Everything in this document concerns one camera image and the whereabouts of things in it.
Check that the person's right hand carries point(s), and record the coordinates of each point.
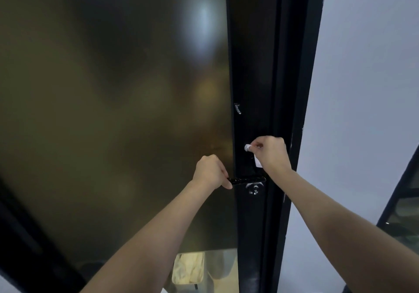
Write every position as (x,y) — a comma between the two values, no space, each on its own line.
(273,155)

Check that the person's left hand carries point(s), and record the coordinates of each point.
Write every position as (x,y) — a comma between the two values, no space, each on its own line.
(208,171)

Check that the person's right fingers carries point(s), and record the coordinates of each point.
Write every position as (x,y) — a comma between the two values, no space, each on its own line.
(258,144)

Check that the person's left thumb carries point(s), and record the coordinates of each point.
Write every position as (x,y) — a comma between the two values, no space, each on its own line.
(227,184)

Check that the white tissue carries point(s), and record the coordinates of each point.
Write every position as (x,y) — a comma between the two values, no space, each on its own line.
(257,162)

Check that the person's left forearm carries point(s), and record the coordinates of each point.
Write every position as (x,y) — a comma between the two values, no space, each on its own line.
(154,237)

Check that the person's right forearm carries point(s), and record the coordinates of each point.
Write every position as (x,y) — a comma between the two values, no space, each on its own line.
(340,234)

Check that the silver lock cylinder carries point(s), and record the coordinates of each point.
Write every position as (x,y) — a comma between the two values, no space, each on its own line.
(254,190)

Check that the bin with white liner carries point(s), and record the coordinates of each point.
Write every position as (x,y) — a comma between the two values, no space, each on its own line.
(188,268)

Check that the black frosted glass door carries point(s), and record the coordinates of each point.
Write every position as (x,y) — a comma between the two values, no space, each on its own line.
(98,106)

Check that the black door frame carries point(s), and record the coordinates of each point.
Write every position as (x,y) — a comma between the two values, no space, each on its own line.
(304,73)

